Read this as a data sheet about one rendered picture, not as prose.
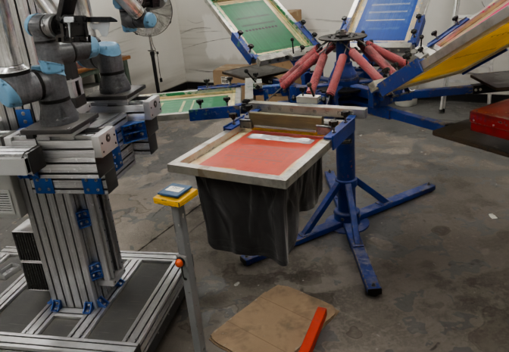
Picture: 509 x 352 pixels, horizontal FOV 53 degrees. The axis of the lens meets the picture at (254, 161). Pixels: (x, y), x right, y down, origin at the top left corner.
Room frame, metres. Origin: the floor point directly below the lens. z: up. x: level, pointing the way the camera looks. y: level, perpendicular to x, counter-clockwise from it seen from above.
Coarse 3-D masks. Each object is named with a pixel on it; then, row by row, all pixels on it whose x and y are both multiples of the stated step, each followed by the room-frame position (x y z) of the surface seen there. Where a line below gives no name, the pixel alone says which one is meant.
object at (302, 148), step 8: (296, 136) 2.43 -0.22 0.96; (304, 136) 2.42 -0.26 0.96; (312, 136) 2.41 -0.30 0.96; (320, 136) 2.40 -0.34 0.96; (272, 144) 2.35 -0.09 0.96; (280, 144) 2.34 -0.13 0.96; (288, 144) 2.33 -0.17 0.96; (296, 144) 2.32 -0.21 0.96; (304, 144) 2.31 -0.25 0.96; (312, 144) 2.30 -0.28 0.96; (296, 152) 2.21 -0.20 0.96; (304, 152) 2.20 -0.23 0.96; (288, 160) 2.12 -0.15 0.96; (240, 168) 2.08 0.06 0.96; (248, 168) 2.07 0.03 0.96; (256, 168) 2.06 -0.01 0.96; (264, 168) 2.05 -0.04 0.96; (272, 168) 2.05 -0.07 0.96; (280, 168) 2.04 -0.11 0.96
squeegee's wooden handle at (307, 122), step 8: (256, 112) 2.57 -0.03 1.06; (264, 112) 2.55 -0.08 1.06; (256, 120) 2.56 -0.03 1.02; (264, 120) 2.53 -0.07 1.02; (272, 120) 2.51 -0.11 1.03; (280, 120) 2.49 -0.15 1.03; (288, 120) 2.46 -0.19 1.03; (296, 120) 2.44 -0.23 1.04; (304, 120) 2.42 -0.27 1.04; (312, 120) 2.40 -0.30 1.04; (320, 120) 2.37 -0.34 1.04; (296, 128) 2.44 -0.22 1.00; (304, 128) 2.42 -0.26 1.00; (312, 128) 2.40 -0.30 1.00
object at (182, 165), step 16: (240, 128) 2.60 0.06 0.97; (208, 144) 2.34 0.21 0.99; (320, 144) 2.19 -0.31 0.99; (176, 160) 2.15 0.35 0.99; (192, 160) 2.22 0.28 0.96; (304, 160) 2.01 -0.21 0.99; (208, 176) 2.01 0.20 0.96; (224, 176) 1.97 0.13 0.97; (240, 176) 1.93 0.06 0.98; (256, 176) 1.89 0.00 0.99; (272, 176) 1.87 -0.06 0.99; (288, 176) 1.86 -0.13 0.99
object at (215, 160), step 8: (232, 144) 2.41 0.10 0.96; (240, 144) 2.40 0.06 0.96; (256, 144) 2.37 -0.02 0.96; (264, 144) 2.36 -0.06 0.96; (224, 152) 2.30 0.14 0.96; (208, 160) 2.21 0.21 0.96; (216, 160) 2.20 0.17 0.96; (224, 160) 2.19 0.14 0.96; (232, 160) 2.18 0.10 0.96; (240, 160) 2.17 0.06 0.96
